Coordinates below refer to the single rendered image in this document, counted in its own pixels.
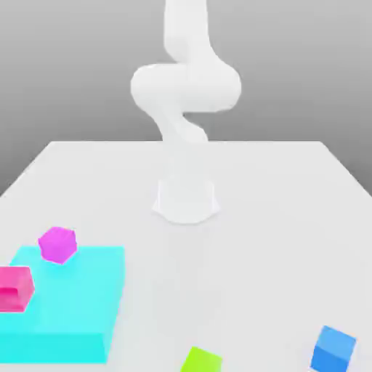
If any small magenta cube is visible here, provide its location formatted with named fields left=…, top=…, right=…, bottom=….
left=38, top=226, right=78, bottom=266

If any small green cube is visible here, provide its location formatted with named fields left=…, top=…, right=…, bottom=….
left=179, top=346, right=224, bottom=372

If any small pink cube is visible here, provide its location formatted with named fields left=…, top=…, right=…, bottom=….
left=0, top=265, right=36, bottom=314

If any small blue cube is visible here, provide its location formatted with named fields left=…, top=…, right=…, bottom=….
left=309, top=325, right=357, bottom=372

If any large cyan box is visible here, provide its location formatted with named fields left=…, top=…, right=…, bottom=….
left=0, top=246, right=126, bottom=365

